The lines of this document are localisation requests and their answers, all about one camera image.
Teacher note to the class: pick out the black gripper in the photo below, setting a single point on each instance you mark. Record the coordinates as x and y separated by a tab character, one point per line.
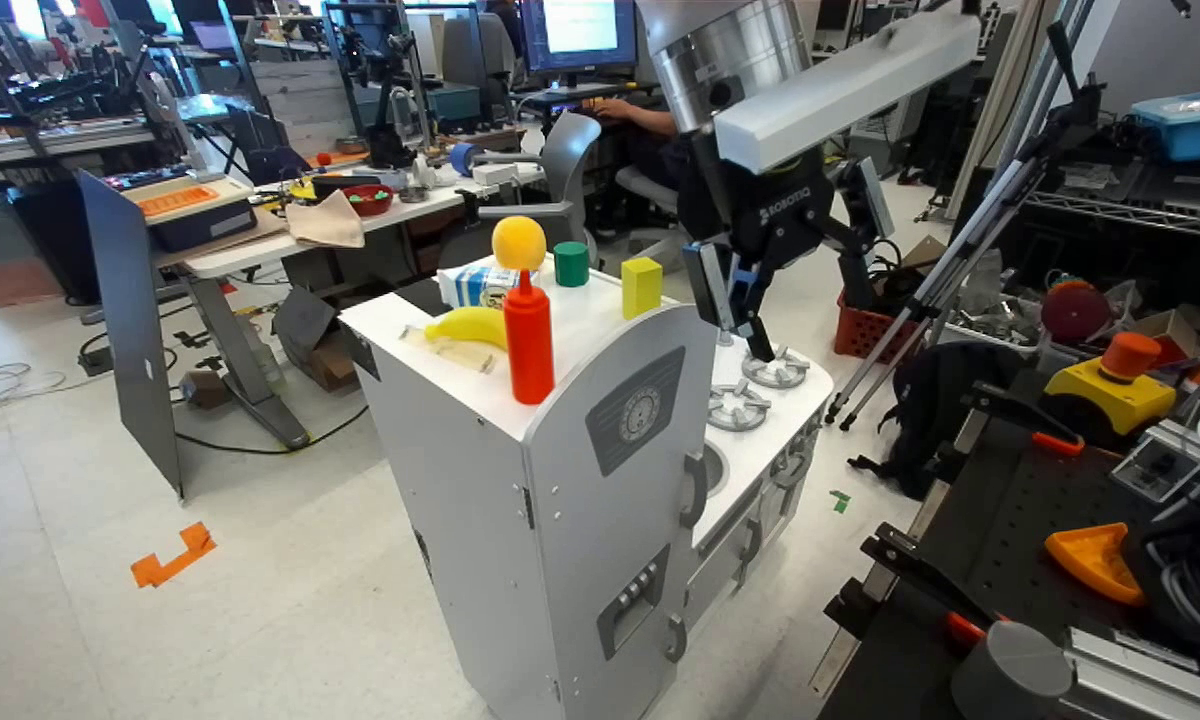
760	205

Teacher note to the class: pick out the white toy cabinet door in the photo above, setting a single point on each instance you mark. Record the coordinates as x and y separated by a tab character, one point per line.
612	533

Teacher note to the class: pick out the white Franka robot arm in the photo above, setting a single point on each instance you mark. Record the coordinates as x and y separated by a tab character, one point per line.
843	85

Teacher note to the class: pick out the white toy kitchen cabinet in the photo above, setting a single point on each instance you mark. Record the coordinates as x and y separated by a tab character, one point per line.
452	467

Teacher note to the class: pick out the grey toy stove burner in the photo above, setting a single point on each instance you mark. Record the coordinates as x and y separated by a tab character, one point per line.
776	369
737	409

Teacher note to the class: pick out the yellow toy cup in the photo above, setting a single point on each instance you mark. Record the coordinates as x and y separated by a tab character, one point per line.
643	284

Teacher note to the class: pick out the red basket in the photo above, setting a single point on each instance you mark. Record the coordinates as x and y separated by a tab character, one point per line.
866	326

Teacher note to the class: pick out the green toy cup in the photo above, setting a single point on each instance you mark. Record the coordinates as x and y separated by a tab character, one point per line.
571	267

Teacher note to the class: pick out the black backpack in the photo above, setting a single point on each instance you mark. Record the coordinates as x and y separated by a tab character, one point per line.
942	415

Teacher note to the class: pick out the red ketchup bottle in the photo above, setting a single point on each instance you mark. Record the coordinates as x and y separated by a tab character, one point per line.
529	350

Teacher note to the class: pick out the seated person in dark shirt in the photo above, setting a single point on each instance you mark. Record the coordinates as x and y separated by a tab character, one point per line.
634	118

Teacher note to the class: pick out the grey office chair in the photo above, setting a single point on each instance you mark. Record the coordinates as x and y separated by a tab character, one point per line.
565	163

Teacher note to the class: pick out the yellow ball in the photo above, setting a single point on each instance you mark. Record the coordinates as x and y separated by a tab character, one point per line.
516	241

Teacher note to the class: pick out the yellow toy banana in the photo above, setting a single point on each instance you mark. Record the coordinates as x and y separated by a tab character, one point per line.
464	326

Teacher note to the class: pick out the blue and white carton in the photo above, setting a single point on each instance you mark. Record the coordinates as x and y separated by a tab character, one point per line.
464	282

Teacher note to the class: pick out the computer monitor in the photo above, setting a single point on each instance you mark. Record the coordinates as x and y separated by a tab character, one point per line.
583	32

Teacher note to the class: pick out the yellow emergency stop button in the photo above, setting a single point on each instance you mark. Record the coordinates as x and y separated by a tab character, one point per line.
1112	391

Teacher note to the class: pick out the red bowl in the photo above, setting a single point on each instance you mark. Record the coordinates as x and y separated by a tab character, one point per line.
364	198

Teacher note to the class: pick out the orange triangular plastic piece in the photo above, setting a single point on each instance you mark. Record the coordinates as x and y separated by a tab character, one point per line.
1094	556

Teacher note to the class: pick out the tan cloth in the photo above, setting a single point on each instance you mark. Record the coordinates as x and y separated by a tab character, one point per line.
324	220

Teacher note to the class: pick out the cardboard box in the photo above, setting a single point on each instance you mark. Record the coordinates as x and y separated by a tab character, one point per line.
314	332

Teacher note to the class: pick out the clear plastic box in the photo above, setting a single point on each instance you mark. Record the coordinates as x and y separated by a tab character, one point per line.
1164	461

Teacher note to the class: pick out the grey cylinder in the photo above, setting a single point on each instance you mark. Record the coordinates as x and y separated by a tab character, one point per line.
1013	672

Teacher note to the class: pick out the blue plastic box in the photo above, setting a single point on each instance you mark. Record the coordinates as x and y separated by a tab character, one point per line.
1195	125

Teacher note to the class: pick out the white work desk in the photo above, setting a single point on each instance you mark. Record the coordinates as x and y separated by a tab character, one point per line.
245	255

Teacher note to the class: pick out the aluminium extrusion bar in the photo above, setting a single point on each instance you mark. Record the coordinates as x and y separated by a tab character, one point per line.
1147	681

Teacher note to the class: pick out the black box with orange top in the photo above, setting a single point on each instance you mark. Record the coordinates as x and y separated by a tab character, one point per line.
184	208

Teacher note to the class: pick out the dark grey standing board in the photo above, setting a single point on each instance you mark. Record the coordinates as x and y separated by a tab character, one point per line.
131	332

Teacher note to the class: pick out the orange floor tape mark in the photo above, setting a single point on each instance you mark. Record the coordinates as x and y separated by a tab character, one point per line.
172	556

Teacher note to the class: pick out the grey camera tripod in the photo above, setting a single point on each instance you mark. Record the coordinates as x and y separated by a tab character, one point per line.
953	261

